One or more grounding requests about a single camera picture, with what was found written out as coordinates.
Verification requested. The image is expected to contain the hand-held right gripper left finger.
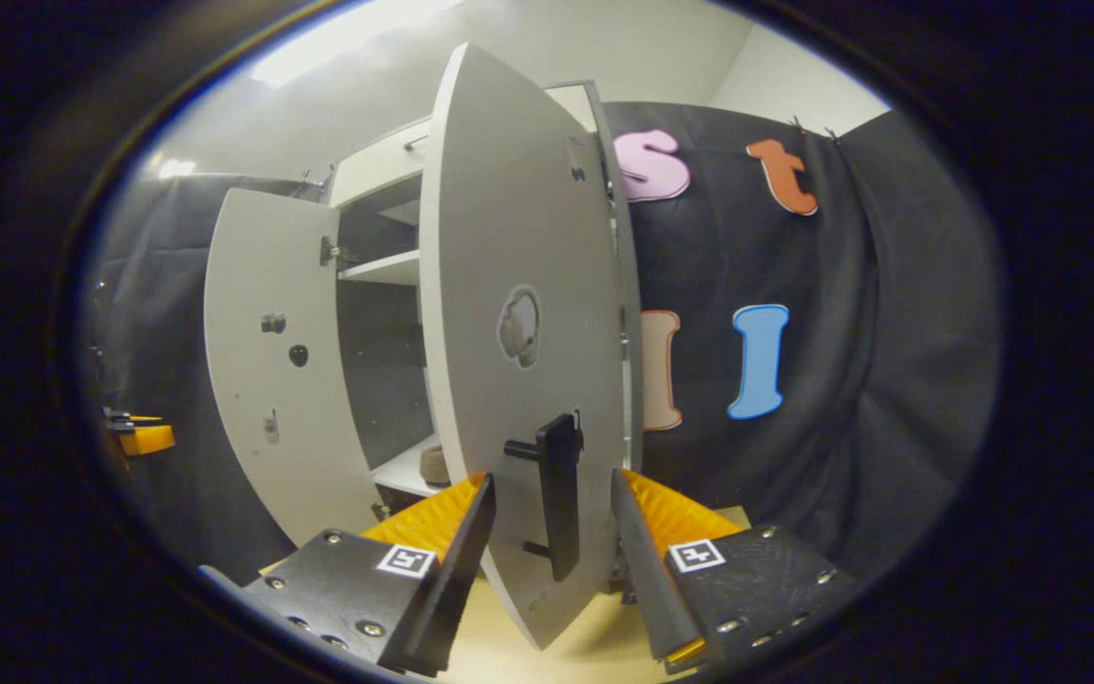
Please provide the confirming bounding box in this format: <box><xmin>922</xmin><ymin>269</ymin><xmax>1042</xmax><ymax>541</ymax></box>
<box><xmin>241</xmin><ymin>471</ymin><xmax>498</xmax><ymax>678</ymax></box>

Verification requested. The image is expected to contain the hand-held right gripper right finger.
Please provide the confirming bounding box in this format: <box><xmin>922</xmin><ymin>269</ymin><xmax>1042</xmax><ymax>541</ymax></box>
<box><xmin>610</xmin><ymin>467</ymin><xmax>858</xmax><ymax>676</ymax></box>

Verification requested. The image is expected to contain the black door handle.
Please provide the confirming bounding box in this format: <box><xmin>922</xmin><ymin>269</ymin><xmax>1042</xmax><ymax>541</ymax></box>
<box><xmin>504</xmin><ymin>411</ymin><xmax>586</xmax><ymax>582</ymax></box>

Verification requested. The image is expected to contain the white cabinet door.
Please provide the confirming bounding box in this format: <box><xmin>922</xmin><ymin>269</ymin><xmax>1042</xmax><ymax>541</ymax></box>
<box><xmin>203</xmin><ymin>187</ymin><xmax>387</xmax><ymax>547</ymax></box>
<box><xmin>419</xmin><ymin>43</ymin><xmax>643</xmax><ymax>652</ymax></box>

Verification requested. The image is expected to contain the white shoe cabinet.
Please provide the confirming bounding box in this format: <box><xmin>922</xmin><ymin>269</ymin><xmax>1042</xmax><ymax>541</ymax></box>
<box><xmin>324</xmin><ymin>81</ymin><xmax>626</xmax><ymax>500</ymax></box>

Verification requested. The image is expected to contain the black backdrop cloth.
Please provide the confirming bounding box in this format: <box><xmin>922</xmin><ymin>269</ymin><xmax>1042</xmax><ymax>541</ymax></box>
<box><xmin>601</xmin><ymin>100</ymin><xmax>1004</xmax><ymax>580</ymax></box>
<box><xmin>82</xmin><ymin>171</ymin><xmax>334</xmax><ymax>580</ymax></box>

